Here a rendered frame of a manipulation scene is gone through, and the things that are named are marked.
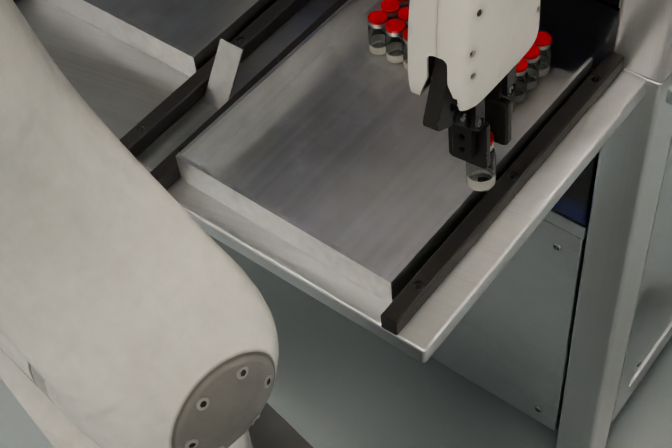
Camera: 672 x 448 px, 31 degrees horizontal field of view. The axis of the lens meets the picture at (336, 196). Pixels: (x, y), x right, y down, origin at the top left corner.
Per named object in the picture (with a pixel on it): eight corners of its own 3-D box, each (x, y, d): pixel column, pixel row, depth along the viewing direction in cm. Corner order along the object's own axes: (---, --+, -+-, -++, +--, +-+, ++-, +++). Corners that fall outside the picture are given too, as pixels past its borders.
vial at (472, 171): (476, 167, 91) (474, 126, 88) (501, 178, 90) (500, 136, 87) (460, 185, 90) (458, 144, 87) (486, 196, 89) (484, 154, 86)
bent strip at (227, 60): (229, 78, 128) (221, 37, 123) (250, 89, 126) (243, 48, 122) (138, 161, 121) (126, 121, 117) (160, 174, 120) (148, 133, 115)
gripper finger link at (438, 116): (453, 4, 77) (483, 29, 82) (405, 115, 77) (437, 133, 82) (469, 9, 76) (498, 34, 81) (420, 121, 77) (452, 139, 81)
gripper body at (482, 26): (469, -123, 79) (472, 16, 87) (380, -46, 74) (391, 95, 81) (571, -95, 75) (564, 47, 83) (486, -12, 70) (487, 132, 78)
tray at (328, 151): (387, -10, 135) (385, -34, 132) (589, 83, 124) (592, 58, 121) (181, 179, 119) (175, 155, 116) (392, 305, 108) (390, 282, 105)
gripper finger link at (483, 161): (451, 77, 83) (454, 149, 88) (426, 103, 81) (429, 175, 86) (491, 92, 81) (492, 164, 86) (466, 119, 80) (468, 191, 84)
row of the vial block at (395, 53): (377, 39, 130) (375, 6, 126) (518, 107, 122) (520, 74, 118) (365, 50, 129) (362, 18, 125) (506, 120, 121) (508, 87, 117)
